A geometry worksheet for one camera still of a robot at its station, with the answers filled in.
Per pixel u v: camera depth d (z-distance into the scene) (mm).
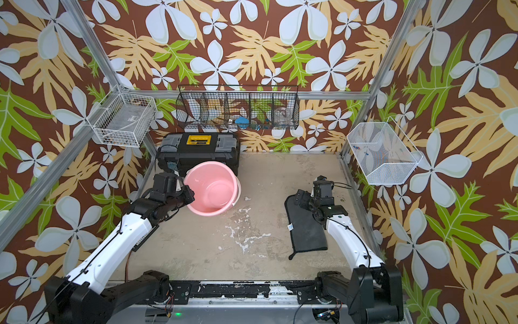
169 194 614
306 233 889
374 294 400
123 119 862
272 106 985
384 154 839
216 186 935
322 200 650
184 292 740
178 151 978
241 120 958
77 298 373
